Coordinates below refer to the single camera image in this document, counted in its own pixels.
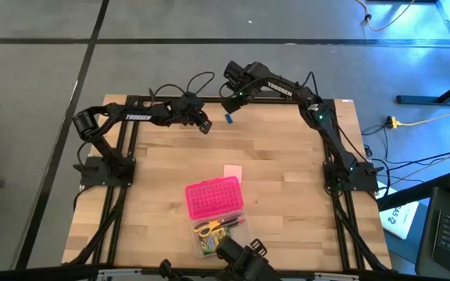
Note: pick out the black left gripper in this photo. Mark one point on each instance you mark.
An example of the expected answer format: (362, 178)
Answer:
(186, 109)

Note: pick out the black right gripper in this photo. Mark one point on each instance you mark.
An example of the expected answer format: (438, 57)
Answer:
(236, 74)

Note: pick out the blue eraser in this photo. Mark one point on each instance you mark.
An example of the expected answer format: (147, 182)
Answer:
(229, 119)

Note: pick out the pink sticky note pad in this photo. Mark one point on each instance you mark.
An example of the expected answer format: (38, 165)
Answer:
(233, 171)

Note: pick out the pink-lidded clear pencil box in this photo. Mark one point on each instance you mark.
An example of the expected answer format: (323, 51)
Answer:
(213, 197)

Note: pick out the dark maroon pen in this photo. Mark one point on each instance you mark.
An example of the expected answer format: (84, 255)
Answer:
(229, 222)

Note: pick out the green yellow crayon box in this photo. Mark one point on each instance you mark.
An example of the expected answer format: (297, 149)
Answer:
(209, 244)

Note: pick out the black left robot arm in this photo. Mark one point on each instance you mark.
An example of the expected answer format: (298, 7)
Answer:
(108, 152)

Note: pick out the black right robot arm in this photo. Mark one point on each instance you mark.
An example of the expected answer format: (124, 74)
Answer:
(334, 144)

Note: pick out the black diagonal desk bar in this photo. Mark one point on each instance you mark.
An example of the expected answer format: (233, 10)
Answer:
(412, 191)

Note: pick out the white paper with blue print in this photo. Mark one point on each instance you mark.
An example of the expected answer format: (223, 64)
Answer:
(401, 222)

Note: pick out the black overhead beam with brackets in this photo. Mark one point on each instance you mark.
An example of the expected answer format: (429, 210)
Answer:
(33, 275)

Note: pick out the black aluminium table frame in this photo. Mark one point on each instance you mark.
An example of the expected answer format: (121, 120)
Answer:
(342, 234)

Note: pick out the black desk leg frame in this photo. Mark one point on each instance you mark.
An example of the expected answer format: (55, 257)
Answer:
(424, 100)

